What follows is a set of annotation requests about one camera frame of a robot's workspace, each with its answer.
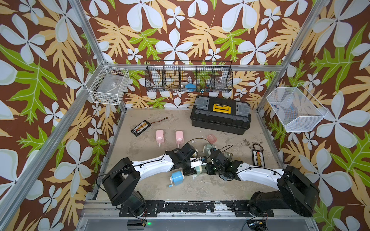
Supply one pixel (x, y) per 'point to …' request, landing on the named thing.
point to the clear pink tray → (212, 138)
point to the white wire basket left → (108, 85)
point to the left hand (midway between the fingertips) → (195, 164)
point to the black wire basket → (189, 77)
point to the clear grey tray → (228, 155)
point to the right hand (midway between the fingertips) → (203, 168)
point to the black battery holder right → (257, 157)
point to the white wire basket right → (298, 110)
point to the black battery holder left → (140, 128)
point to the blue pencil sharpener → (177, 178)
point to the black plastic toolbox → (223, 115)
